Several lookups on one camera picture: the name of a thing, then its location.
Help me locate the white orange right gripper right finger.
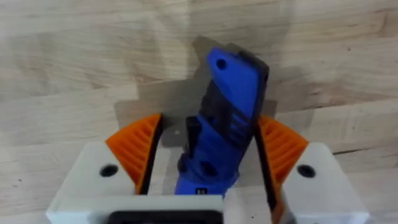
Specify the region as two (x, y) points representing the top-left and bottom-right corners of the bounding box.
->
(254, 114), (371, 224)

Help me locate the white orange right gripper left finger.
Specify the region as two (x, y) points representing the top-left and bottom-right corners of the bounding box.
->
(54, 113), (164, 202)

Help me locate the blue electric screwdriver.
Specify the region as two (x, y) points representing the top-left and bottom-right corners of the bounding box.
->
(174, 43), (270, 197)

